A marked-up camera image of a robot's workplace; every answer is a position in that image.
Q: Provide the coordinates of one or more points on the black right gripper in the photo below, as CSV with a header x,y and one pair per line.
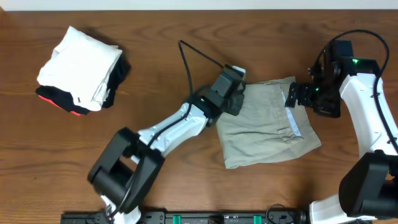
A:
x,y
332,110

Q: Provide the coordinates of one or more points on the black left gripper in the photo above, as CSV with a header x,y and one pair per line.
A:
x,y
235,101

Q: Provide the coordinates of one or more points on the khaki grey shorts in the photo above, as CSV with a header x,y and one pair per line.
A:
x,y
265,130

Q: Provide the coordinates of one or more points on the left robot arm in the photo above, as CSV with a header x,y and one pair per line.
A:
x,y
130,163

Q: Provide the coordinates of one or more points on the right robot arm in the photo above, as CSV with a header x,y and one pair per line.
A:
x,y
369,190

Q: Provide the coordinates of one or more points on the white folded garment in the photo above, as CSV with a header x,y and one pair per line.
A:
x,y
81,65

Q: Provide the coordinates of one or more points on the black folded garment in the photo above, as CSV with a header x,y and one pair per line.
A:
x,y
65,100

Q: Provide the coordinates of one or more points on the red folded garment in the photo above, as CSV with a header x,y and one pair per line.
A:
x,y
51,102

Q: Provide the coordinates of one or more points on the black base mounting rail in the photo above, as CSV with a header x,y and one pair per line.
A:
x,y
274,215

